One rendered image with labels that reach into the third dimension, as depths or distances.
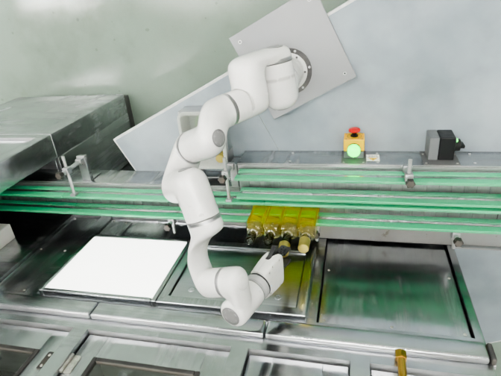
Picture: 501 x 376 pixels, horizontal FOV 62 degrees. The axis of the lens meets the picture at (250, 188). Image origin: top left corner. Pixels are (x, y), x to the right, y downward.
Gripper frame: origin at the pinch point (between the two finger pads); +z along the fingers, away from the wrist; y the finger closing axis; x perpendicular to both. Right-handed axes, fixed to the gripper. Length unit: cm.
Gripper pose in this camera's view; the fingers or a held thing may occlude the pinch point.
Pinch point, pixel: (283, 256)
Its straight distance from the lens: 126.8
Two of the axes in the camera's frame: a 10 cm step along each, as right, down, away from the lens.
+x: -8.6, -1.6, 4.9
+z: 5.1, -3.9, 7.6
